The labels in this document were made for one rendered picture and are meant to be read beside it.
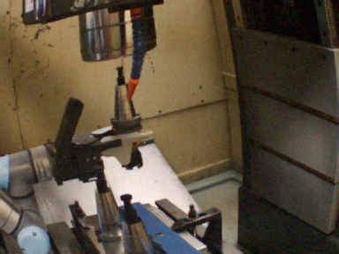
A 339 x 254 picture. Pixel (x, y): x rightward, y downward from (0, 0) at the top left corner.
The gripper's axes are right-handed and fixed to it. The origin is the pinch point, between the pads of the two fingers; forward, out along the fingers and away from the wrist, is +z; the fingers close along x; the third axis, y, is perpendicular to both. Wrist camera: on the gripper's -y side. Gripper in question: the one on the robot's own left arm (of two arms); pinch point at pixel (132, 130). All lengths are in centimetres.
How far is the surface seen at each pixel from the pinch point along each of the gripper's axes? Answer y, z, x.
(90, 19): -25.7, -7.7, 4.4
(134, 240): -0.5, -17.0, 42.9
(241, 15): -19.3, 42.3, -18.2
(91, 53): -18.4, -7.9, 4.1
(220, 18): -11, 81, -96
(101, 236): 4.2, -19.1, 32.1
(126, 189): 50, 21, -80
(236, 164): 62, 80, -96
